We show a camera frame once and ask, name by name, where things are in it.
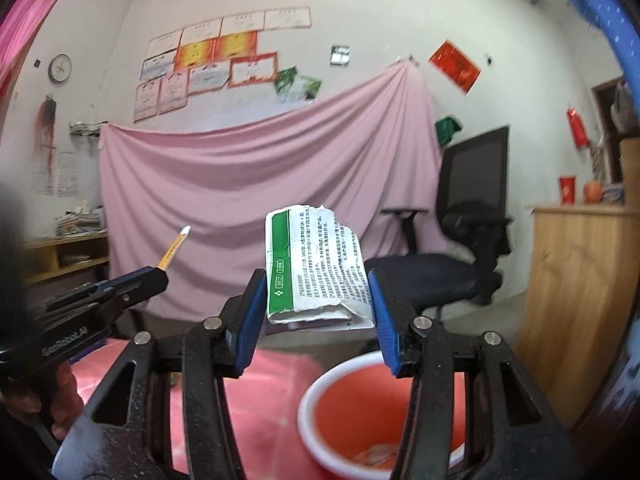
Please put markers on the pink hanging sheet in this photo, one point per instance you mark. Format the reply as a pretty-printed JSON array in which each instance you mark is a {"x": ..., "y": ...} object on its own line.
[{"x": 225, "y": 185}]

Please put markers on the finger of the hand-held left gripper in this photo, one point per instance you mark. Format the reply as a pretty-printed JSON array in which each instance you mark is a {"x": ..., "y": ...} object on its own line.
[
  {"x": 130, "y": 280},
  {"x": 110, "y": 305}
]

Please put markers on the small wall photo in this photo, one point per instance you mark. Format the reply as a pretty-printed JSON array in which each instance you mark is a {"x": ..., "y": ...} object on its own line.
[{"x": 339, "y": 55}]

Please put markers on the wall calendar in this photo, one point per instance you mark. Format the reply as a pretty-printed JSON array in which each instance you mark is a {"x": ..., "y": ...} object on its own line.
[{"x": 62, "y": 175}]

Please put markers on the stack of books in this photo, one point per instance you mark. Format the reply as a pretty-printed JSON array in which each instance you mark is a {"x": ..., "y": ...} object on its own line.
[{"x": 80, "y": 220}]

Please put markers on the red hanging ornament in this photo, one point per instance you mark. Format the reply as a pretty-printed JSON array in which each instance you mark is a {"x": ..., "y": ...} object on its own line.
[{"x": 577, "y": 127}]

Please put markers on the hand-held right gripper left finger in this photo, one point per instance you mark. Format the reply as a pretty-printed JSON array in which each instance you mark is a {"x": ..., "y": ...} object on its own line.
[{"x": 250, "y": 320}]

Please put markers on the red tassel wall decoration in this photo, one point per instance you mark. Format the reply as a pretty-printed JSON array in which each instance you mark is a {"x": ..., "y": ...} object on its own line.
[{"x": 45, "y": 122}]

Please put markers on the red diamond wall poster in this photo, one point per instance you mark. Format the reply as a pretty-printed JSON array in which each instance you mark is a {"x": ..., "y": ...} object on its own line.
[{"x": 455, "y": 66}]

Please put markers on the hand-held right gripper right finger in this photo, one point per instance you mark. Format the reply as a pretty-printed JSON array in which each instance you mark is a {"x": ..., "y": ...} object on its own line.
[{"x": 385, "y": 320}]

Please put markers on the pink checkered blanket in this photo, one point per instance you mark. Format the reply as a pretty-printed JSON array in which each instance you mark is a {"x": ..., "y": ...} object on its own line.
[{"x": 280, "y": 410}]

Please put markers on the coral waste bin white rim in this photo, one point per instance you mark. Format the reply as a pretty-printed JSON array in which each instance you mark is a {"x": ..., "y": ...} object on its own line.
[{"x": 350, "y": 410}]

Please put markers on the orange fruit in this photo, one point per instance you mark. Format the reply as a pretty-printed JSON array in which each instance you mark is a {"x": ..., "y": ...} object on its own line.
[{"x": 592, "y": 192}]

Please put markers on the orange stick white tip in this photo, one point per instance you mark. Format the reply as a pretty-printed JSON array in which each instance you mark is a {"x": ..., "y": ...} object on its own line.
[{"x": 172, "y": 250}]

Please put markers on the wooden cabinet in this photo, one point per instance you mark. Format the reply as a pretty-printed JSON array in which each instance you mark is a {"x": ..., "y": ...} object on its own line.
[{"x": 575, "y": 285}]

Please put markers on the green wall photo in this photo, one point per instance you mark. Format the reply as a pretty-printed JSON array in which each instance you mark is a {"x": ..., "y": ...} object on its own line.
[
  {"x": 282, "y": 82},
  {"x": 307, "y": 89}
]

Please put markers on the pink curtain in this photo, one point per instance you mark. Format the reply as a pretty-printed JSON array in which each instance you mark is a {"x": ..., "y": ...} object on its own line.
[{"x": 30, "y": 5}]

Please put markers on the black office chair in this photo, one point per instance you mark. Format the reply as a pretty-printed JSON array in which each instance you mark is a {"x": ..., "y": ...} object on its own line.
[{"x": 475, "y": 170}]

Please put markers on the group of wall certificates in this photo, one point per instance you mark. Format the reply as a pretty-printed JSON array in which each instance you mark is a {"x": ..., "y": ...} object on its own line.
[{"x": 220, "y": 55}]

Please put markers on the green hanging bag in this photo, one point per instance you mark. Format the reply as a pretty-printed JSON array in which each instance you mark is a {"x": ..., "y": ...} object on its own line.
[{"x": 447, "y": 130}]

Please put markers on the person's left hand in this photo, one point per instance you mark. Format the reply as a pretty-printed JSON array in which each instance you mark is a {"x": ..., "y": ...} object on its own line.
[{"x": 65, "y": 390}]

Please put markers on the round wall clock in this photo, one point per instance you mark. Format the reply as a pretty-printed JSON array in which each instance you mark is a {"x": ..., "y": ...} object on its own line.
[{"x": 60, "y": 67}]

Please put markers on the wooden shelf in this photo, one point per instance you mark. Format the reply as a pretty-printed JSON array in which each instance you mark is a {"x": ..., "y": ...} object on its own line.
[{"x": 60, "y": 245}]

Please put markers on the metal wall rack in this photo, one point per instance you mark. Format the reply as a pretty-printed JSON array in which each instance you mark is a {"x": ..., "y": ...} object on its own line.
[{"x": 87, "y": 128}]

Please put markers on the white green paper packet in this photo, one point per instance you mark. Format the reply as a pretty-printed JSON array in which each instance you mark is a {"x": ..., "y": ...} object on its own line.
[{"x": 310, "y": 270}]

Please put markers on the blue dotted curtain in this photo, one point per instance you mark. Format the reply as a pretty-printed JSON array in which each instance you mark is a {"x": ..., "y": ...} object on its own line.
[{"x": 595, "y": 0}]

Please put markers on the red paper cup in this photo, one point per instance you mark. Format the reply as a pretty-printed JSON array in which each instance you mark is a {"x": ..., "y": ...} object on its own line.
[{"x": 567, "y": 191}]

